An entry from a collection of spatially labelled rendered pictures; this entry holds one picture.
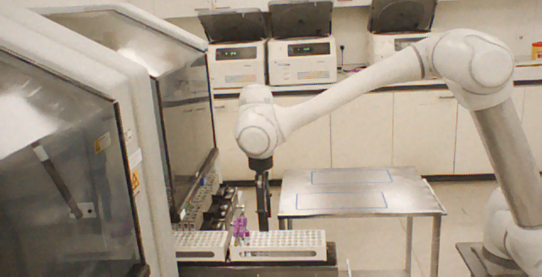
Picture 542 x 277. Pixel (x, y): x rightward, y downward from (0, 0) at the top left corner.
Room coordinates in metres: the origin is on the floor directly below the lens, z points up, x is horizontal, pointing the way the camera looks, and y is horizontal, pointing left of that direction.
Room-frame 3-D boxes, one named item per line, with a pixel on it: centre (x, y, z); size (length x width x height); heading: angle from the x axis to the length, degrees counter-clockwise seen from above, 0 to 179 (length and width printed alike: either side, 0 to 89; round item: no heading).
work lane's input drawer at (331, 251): (1.22, 0.14, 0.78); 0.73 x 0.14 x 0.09; 84
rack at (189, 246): (1.24, 0.32, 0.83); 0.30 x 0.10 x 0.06; 84
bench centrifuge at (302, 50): (3.79, -0.32, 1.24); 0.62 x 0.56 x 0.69; 175
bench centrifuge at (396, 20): (3.71, -1.16, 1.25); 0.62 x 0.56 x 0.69; 174
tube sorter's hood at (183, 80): (1.49, 0.52, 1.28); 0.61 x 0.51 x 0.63; 174
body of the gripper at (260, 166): (1.21, 0.04, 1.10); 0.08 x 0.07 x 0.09; 174
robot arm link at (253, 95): (1.20, 0.04, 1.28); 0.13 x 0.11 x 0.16; 179
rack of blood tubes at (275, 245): (1.21, 0.00, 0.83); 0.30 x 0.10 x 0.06; 84
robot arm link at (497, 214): (1.22, -0.76, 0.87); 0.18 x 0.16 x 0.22; 179
